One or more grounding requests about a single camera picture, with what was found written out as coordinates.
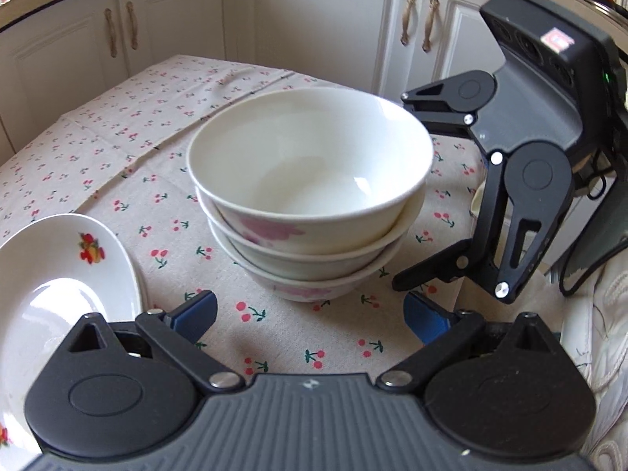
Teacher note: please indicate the cherry-print tablecloth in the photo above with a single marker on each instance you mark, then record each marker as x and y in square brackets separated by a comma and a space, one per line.
[122, 157]

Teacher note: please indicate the white pink-flower bowl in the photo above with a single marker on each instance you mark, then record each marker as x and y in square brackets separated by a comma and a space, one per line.
[314, 262]
[304, 171]
[314, 289]

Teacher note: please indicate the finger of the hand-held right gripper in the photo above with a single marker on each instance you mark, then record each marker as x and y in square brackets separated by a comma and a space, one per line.
[441, 125]
[427, 270]

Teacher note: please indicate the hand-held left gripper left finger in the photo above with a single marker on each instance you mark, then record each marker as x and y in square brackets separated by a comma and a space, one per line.
[196, 311]

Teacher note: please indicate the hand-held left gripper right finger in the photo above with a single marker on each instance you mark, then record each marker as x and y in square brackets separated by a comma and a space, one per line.
[422, 316]

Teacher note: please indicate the white quilted jacket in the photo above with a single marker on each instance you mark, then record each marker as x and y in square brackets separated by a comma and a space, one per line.
[608, 353]

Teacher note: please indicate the white fruit-print plate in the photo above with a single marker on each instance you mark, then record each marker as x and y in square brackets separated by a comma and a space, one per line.
[44, 294]

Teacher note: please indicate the white kitchen cabinet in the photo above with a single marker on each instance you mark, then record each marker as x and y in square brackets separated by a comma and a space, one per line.
[319, 24]

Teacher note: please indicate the pale yellow object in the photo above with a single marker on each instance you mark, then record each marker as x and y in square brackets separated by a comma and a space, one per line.
[477, 203]

